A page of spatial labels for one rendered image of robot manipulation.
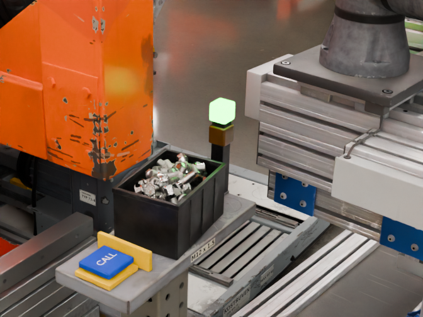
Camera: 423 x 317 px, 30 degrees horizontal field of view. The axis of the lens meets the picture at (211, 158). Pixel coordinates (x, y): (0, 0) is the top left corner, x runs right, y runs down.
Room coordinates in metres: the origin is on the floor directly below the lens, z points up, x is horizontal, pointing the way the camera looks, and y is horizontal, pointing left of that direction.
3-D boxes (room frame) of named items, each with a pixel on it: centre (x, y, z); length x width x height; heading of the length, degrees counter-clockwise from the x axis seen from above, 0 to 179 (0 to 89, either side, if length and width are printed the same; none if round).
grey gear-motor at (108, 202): (1.81, 0.36, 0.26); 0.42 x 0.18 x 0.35; 58
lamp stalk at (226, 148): (1.48, -0.02, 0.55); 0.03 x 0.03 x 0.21; 58
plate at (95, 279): (1.17, 0.18, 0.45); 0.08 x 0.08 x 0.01; 58
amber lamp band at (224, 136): (1.48, -0.02, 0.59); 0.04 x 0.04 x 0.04; 58
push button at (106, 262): (1.17, 0.18, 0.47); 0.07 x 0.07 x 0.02; 58
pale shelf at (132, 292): (1.31, 0.09, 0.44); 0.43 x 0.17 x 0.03; 148
